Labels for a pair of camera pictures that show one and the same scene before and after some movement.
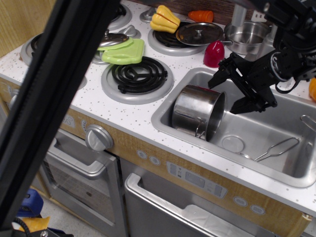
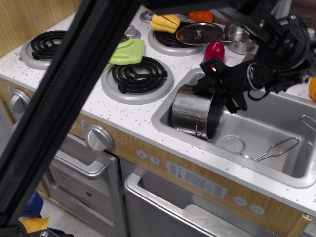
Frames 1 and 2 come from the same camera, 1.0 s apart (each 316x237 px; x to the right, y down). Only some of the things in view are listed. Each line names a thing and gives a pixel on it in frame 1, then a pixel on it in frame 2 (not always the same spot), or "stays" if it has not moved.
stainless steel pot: x=198 y=111 stays
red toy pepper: x=214 y=53 stays
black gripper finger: x=218 y=77 → x=207 y=84
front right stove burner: x=145 y=81 stays
